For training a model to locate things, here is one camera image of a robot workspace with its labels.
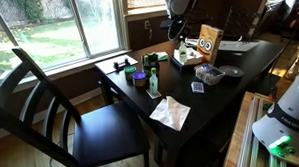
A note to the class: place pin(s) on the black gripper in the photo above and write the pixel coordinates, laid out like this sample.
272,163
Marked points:
183,28

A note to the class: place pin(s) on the green-capped glass bottle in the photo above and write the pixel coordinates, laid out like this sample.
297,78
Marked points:
153,83
183,54
145,59

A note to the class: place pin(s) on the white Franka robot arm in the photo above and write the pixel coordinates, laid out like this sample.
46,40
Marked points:
288,121

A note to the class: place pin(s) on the brown smiley face box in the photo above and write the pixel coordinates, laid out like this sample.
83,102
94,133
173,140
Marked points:
211,42

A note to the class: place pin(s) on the black notebook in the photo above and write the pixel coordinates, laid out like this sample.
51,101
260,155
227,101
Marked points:
175,65

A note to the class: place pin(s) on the clear plastic food container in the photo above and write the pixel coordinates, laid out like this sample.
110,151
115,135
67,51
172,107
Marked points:
209,75

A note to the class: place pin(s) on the blue playing card deck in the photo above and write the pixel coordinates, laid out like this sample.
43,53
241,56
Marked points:
197,87

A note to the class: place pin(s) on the white sheet of paper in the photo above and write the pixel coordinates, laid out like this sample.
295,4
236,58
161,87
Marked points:
239,46

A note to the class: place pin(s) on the grey round disc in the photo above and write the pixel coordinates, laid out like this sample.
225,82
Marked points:
231,70

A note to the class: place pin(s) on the purple-lidded jar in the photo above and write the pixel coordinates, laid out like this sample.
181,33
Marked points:
139,76

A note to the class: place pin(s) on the green-lidded jar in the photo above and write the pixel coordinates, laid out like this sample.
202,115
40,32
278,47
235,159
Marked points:
130,70

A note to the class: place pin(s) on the white square coaster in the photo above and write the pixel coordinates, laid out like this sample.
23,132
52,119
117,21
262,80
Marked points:
156,95

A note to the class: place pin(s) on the small black dumbbell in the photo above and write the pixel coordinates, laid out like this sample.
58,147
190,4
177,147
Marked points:
121,64

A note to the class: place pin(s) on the white paper napkin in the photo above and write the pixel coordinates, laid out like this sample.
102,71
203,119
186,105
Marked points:
171,114

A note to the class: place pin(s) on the white flat board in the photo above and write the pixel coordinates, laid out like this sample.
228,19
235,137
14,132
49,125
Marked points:
105,67

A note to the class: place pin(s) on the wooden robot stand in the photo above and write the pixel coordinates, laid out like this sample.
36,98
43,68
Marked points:
235,143

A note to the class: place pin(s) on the black wooden chair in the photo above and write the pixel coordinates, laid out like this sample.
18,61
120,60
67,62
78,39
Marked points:
111,132

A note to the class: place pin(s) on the white wall outlet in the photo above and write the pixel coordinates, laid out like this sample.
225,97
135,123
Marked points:
147,24

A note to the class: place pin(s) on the white window frame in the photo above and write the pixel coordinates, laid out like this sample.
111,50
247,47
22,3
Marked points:
123,29

